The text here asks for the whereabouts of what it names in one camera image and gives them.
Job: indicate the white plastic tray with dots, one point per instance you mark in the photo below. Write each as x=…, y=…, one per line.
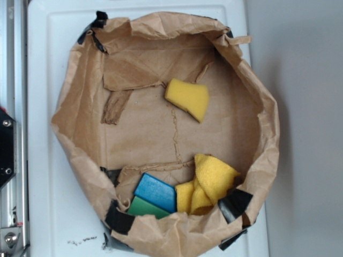
x=61, y=220

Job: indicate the yellow sponge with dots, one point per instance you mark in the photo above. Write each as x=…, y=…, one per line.
x=192, y=98

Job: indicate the green block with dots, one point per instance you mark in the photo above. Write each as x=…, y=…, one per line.
x=141, y=207

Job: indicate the black mounting plate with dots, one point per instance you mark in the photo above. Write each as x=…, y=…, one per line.
x=6, y=148

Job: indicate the yellow microfiber cloth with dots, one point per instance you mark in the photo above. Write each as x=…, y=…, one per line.
x=213, y=178

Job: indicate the brown paper bag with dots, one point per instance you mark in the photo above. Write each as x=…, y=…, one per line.
x=115, y=125

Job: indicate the blue block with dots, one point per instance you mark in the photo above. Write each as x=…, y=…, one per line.
x=157, y=193

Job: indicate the aluminium frame rail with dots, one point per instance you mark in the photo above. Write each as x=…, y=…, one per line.
x=14, y=195

